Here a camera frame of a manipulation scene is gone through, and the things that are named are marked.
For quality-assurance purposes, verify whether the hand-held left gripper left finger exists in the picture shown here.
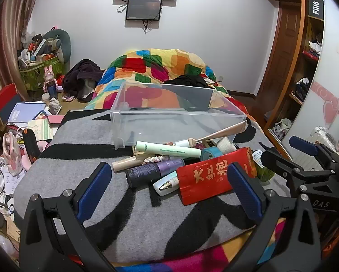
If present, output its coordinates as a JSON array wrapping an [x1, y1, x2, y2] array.
[[19, 162, 116, 272]]

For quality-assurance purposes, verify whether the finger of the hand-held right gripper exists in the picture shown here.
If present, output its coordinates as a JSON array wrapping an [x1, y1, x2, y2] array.
[[260, 150, 333, 202], [289, 135, 339, 173]]

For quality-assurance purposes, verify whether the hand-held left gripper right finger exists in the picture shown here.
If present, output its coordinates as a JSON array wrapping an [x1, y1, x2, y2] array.
[[227, 162, 322, 272]]

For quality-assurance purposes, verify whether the dark green bottle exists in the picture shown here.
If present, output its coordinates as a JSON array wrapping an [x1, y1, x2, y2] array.
[[252, 150, 276, 182]]

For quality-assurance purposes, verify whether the beige cosmetic tube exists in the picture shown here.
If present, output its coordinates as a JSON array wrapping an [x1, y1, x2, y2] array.
[[112, 153, 156, 173]]

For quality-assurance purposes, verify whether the red foil packet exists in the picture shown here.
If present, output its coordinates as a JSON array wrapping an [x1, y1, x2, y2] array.
[[176, 147, 257, 206]]

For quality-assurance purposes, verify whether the white tape roll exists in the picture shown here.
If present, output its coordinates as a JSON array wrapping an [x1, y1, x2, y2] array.
[[216, 137, 238, 153]]

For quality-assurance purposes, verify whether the light blue tape roll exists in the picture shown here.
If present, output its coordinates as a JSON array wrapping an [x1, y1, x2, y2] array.
[[200, 146, 223, 161]]

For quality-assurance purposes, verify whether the purple cosmetic bottle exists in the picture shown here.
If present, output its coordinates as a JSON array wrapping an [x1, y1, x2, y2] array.
[[126, 159, 185, 188]]

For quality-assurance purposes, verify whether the light green tube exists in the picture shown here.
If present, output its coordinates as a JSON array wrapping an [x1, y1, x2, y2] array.
[[134, 141, 202, 158]]

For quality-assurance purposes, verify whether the clear plastic bin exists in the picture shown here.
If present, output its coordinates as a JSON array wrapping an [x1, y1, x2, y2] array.
[[110, 81, 247, 150]]

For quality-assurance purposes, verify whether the long tan tube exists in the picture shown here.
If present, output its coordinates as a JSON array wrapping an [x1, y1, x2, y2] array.
[[176, 120, 248, 148]]

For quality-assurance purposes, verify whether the grey black blanket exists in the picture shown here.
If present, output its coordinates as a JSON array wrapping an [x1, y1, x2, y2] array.
[[13, 109, 293, 262]]

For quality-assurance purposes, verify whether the colourful fleece sheet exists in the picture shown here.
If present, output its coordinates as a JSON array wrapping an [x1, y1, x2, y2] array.
[[115, 218, 295, 272]]

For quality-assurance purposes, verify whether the white bottle with gold tip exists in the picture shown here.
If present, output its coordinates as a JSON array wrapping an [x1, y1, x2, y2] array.
[[154, 171, 184, 196]]

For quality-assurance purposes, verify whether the white sliding door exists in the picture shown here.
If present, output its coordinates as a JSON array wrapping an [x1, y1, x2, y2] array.
[[280, 0, 339, 170]]

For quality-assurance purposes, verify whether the pink notebook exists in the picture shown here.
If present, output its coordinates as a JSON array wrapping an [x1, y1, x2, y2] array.
[[47, 115, 65, 126]]

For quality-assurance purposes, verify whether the illustrated green book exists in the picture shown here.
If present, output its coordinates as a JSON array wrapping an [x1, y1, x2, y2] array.
[[28, 118, 59, 142]]

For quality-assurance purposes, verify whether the pink transparent bag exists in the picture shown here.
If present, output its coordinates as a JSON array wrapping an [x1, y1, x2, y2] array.
[[1, 132, 25, 176]]

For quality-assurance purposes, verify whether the wooden door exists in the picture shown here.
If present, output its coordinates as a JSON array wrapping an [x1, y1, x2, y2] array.
[[256, 1, 300, 100]]

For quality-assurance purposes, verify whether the blue white notebook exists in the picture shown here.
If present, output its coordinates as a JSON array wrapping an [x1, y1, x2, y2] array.
[[8, 102, 47, 125]]

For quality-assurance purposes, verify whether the wooden wardrobe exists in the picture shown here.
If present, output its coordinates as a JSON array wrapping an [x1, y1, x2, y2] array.
[[249, 0, 326, 148]]

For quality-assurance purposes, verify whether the black garment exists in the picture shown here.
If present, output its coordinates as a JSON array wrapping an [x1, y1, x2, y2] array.
[[164, 74, 212, 89]]

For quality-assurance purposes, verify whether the dark purple clothing pile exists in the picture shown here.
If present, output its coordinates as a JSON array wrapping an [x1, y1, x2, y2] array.
[[62, 59, 105, 101]]

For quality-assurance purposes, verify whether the pink rabbit toy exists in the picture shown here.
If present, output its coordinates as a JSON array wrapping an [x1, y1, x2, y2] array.
[[43, 66, 59, 100]]

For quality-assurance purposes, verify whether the green storage bag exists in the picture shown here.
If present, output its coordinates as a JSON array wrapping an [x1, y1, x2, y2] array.
[[19, 55, 64, 91]]

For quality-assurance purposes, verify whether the red box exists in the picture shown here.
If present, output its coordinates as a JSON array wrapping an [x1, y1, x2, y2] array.
[[0, 83, 18, 117]]

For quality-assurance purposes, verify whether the colourful patchwork quilt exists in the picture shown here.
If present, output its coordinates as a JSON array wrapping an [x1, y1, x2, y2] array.
[[84, 48, 265, 136]]

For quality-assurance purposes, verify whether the black box with white print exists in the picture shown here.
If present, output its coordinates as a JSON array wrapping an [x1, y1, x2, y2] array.
[[308, 0, 324, 18]]

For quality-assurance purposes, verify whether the grey neck pillow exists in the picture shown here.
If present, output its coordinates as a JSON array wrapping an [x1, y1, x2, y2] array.
[[43, 29, 72, 63]]

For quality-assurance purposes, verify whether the striped curtain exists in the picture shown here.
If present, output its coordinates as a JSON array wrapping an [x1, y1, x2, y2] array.
[[0, 0, 49, 125]]

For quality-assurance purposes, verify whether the pink white braided rope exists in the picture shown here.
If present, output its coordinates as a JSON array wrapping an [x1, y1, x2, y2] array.
[[142, 154, 166, 165]]

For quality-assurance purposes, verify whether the black orange handle tool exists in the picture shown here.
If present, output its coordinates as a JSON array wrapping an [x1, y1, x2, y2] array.
[[22, 128, 39, 162]]

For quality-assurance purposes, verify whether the small wall monitor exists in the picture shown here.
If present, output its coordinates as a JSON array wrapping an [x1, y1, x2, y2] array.
[[126, 0, 162, 21]]

